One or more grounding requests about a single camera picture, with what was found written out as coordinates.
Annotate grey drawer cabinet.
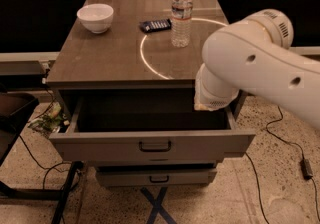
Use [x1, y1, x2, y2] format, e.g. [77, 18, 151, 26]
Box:
[48, 0, 244, 172]

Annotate black floor cable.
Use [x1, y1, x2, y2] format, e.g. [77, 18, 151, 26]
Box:
[244, 152, 270, 224]

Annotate black cables at left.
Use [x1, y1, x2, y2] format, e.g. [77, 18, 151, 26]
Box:
[18, 134, 83, 192]

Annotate dark snack packet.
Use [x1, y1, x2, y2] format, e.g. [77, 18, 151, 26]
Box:
[139, 19, 171, 33]

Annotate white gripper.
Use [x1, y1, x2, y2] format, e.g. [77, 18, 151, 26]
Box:
[194, 64, 239, 111]

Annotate grey drawer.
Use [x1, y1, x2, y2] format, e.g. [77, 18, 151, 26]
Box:
[50, 95, 255, 165]
[96, 168, 217, 187]

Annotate clear plastic water bottle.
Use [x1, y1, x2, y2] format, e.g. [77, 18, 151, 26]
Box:
[171, 0, 193, 48]

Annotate grey top drawer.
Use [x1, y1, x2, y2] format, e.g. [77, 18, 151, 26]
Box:
[50, 95, 255, 165]

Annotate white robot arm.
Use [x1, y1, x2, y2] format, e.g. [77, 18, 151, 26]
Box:
[194, 9, 320, 129]

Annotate green snack bag pile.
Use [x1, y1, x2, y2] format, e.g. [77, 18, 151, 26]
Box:
[28, 102, 70, 137]

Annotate grey bottom drawer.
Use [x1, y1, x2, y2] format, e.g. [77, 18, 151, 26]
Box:
[96, 168, 217, 187]

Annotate white ceramic bowl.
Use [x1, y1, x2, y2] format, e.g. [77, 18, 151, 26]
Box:
[77, 4, 114, 34]

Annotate blue tape cross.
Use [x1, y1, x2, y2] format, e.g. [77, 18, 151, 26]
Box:
[141, 187, 177, 224]

